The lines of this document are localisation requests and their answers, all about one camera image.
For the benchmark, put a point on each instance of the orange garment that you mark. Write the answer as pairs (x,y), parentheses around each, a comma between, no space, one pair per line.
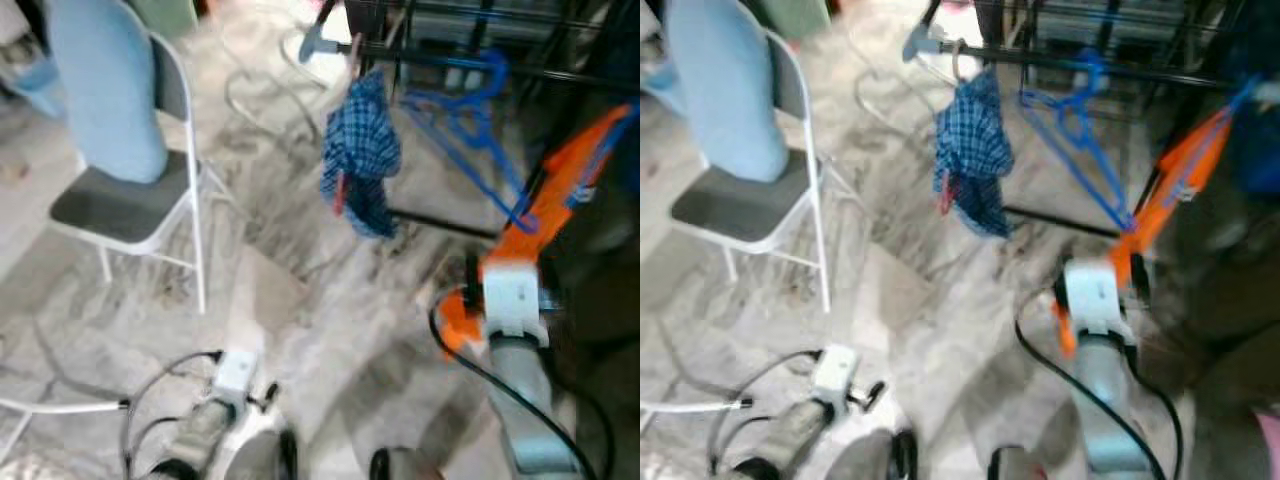
(560,200)
(1180,190)

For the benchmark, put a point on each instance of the red plastic hanger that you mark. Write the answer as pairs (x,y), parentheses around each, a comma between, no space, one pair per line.
(945,195)
(341,195)

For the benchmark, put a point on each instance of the blue plastic hanger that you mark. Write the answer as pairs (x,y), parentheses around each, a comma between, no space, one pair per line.
(1095,85)
(497,85)
(1240,98)
(605,150)

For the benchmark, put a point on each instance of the grey robot left leg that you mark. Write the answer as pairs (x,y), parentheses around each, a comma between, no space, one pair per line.
(260,455)
(870,455)

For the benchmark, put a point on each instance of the grey robot leg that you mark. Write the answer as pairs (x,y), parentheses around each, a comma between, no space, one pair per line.
(1015,465)
(400,465)
(870,455)
(260,455)

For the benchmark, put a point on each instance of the grey robot right leg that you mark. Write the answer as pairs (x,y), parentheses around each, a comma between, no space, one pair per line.
(1015,465)
(400,465)

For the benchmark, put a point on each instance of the dark grey sofa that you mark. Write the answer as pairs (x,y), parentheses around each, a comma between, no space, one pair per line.
(600,350)
(1220,330)

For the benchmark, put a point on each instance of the blue plaid shirt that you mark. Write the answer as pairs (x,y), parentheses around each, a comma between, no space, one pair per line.
(972,140)
(360,140)

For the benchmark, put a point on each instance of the light blue cushion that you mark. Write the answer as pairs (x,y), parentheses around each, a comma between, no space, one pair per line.
(105,90)
(725,90)

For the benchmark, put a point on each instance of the black clothes rack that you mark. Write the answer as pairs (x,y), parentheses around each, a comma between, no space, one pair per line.
(1040,55)
(420,50)

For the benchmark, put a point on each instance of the pink sofa cover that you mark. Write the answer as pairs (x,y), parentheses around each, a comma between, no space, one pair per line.
(1270,445)

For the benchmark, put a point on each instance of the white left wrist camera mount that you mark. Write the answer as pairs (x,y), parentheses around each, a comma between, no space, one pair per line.
(835,368)
(235,372)

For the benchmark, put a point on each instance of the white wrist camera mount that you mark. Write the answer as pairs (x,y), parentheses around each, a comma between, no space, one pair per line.
(835,368)
(235,372)
(512,300)
(1095,295)

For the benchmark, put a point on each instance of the white frame folding chair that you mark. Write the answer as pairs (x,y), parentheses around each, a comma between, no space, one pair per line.
(740,210)
(120,210)

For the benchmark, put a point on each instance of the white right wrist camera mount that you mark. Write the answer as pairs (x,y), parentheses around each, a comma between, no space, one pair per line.
(512,300)
(1095,295)

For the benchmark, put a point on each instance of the chrome tube frame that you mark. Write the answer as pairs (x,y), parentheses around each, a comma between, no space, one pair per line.
(320,42)
(925,45)

